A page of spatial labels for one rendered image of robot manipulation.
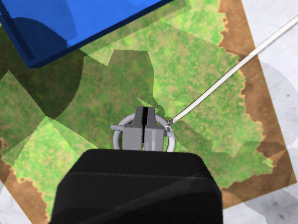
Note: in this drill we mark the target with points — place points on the white ring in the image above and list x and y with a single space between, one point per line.
159 119

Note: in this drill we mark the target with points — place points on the green grassy ground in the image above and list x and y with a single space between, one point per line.
165 59

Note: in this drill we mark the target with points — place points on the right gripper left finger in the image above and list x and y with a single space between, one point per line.
133 134

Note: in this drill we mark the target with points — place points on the blue tray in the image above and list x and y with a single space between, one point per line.
45 30

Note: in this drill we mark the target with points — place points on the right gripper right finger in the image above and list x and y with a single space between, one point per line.
153 134

